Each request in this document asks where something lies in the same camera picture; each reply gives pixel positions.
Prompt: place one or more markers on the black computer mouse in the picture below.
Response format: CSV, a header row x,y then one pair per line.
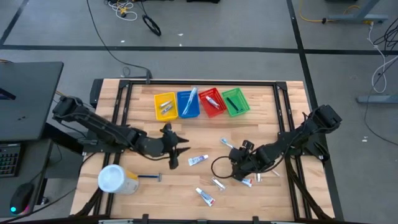
x,y
21,197

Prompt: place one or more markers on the red plastic basket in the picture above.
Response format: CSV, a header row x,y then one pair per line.
x,y
217,113

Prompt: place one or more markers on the black desk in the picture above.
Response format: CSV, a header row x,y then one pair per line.
x,y
28,99

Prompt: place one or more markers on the blue toothbrush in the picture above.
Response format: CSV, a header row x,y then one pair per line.
x,y
226,142

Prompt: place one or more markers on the clear toothbrush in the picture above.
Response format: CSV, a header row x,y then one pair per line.
x,y
192,95

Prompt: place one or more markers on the green plastic basket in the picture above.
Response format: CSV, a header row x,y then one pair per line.
x,y
244,104

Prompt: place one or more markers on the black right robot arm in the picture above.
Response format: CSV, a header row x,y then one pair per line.
x,y
298,133

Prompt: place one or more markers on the blue plastic basket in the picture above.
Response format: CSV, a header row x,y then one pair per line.
x,y
194,112

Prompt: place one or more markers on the small silver battery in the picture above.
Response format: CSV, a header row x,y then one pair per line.
x,y
258,177

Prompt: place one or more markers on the black table bracket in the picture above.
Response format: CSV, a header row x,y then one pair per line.
x,y
95,93

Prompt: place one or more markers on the grey desk foot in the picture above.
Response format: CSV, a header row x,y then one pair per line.
x,y
376,99

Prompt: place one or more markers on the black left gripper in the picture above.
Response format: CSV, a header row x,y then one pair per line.
x,y
155,147

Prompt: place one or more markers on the blue disposable razor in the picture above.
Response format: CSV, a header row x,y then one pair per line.
x,y
149,176
233,104

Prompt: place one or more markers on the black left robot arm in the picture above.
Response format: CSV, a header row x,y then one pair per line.
x,y
99,127

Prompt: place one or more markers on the teal white toothbrush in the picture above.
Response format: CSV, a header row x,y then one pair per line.
x,y
186,109

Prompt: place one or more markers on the black table frame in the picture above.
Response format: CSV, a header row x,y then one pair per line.
x,y
202,82

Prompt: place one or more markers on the black keyboard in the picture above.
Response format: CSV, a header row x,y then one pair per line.
x,y
7,160

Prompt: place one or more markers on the white lidded yellow container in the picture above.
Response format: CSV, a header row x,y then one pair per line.
x,y
116,180

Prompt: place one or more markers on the yellow plastic basket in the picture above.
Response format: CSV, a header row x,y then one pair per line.
x,y
158,115

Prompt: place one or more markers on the white travel toothpaste tube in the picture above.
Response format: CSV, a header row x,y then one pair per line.
x,y
212,102
205,196
198,160
247,182

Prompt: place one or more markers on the red toothbrush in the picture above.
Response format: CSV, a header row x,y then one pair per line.
x,y
275,173

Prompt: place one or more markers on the black desk support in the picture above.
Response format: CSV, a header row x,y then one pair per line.
x,y
62,137

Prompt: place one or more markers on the grey desk leg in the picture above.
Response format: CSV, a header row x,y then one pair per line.
x,y
357,17

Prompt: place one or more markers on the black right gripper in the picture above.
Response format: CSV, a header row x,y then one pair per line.
x,y
255,160

